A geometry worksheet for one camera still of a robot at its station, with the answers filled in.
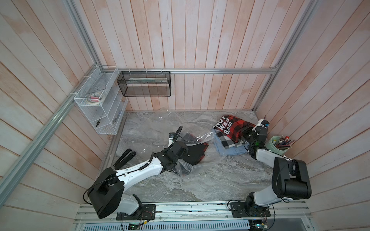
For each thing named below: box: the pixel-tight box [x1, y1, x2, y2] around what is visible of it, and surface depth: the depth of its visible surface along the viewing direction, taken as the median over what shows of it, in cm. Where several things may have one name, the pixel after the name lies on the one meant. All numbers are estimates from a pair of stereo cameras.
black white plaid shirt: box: [215, 130, 248, 150], surface depth 100 cm
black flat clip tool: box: [113, 148, 137, 171], surface depth 94 cm
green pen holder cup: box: [264, 135, 290, 156], surface depth 84 cm
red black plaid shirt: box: [212, 114, 256, 143], surface depth 100 cm
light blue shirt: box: [213, 132, 250, 156], surface depth 97 cm
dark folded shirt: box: [182, 132, 209, 166], surface depth 87 cm
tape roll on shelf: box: [86, 92, 106, 105], surface depth 74 cm
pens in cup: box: [275, 134, 296, 150], surface depth 81 cm
